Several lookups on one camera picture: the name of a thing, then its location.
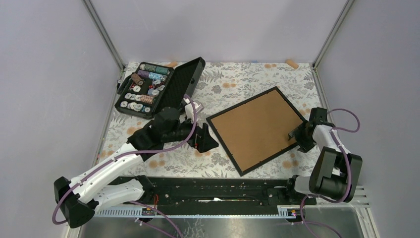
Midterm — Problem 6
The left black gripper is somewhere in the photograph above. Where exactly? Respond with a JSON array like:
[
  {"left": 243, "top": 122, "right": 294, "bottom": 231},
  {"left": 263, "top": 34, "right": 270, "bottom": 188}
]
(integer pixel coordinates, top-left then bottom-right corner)
[{"left": 163, "top": 112, "right": 219, "bottom": 152}]

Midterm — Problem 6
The black picture frame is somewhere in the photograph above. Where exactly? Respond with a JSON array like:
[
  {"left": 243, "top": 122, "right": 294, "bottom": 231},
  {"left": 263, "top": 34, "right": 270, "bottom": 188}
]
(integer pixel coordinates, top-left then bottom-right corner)
[{"left": 205, "top": 86, "right": 308, "bottom": 178}]

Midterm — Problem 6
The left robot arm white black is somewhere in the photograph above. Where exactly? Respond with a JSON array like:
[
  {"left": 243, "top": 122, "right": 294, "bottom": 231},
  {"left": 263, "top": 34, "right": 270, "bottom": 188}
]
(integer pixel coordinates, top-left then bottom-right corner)
[{"left": 52, "top": 96, "right": 218, "bottom": 228}]

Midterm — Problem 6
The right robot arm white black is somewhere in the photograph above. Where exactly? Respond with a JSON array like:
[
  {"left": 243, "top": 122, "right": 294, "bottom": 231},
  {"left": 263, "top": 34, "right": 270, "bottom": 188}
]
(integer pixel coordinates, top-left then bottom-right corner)
[{"left": 284, "top": 107, "right": 363, "bottom": 204}]

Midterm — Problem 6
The floral patterned table mat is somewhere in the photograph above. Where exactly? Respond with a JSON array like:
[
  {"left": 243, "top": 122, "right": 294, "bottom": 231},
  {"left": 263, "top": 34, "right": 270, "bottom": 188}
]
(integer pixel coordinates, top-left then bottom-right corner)
[{"left": 94, "top": 61, "right": 343, "bottom": 180}]

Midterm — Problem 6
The right wooden cork piece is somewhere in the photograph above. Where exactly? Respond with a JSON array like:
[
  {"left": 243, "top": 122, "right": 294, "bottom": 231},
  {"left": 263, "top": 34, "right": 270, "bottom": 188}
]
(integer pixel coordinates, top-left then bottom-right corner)
[{"left": 285, "top": 59, "right": 299, "bottom": 69}]

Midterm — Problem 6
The wooden cork piece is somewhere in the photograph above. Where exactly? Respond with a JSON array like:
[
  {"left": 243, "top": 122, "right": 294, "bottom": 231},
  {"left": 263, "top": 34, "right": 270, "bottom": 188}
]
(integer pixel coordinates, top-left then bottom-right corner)
[
  {"left": 164, "top": 61, "right": 178, "bottom": 68},
  {"left": 285, "top": 59, "right": 299, "bottom": 69}
]

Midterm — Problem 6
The black open poker chip case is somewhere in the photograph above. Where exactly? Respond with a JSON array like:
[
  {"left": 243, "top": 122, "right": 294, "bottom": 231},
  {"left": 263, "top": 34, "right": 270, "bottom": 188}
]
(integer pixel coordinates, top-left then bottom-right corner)
[{"left": 114, "top": 57, "right": 206, "bottom": 119}]

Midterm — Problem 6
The left wooden cork piece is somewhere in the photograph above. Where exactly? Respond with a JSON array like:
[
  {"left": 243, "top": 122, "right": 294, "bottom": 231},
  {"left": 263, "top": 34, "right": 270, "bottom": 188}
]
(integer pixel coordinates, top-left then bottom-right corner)
[{"left": 164, "top": 61, "right": 178, "bottom": 68}]

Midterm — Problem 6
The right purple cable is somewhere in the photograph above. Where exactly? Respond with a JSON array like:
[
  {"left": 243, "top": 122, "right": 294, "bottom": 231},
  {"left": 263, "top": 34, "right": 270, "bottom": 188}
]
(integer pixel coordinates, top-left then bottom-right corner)
[{"left": 299, "top": 108, "right": 361, "bottom": 238}]

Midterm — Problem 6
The purple cable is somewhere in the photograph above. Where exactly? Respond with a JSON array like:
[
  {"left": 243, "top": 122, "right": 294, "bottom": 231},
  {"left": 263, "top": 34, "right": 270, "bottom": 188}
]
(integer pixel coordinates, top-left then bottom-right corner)
[
  {"left": 52, "top": 94, "right": 200, "bottom": 238},
  {"left": 299, "top": 108, "right": 361, "bottom": 238}
]

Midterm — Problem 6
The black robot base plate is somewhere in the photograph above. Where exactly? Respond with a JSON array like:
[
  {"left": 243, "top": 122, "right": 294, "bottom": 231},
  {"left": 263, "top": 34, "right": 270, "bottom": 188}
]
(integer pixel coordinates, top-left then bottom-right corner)
[{"left": 132, "top": 176, "right": 304, "bottom": 211}]

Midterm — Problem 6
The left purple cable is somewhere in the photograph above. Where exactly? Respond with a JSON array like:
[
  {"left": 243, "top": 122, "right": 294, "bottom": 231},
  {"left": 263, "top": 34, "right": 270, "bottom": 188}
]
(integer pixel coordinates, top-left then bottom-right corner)
[{"left": 52, "top": 94, "right": 200, "bottom": 238}]

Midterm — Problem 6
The white slotted cable duct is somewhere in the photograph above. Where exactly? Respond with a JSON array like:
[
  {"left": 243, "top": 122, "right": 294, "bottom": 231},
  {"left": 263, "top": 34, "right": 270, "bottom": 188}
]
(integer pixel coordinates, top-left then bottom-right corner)
[{"left": 94, "top": 206, "right": 298, "bottom": 219}]

